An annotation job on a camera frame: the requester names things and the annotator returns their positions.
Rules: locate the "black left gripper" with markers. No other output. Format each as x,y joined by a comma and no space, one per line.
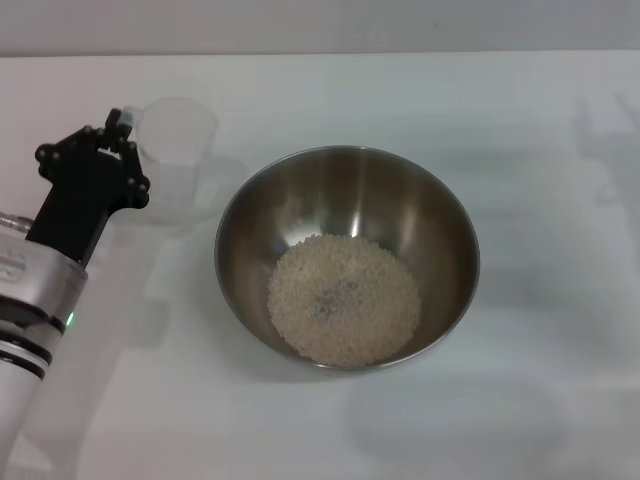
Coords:
80,200

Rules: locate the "clear plastic measuring cup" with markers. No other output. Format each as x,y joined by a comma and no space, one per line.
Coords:
175,165

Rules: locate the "stainless steel mixing bowl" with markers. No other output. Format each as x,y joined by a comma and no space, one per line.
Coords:
360,195

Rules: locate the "white rice grains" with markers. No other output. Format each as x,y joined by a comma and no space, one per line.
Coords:
350,310

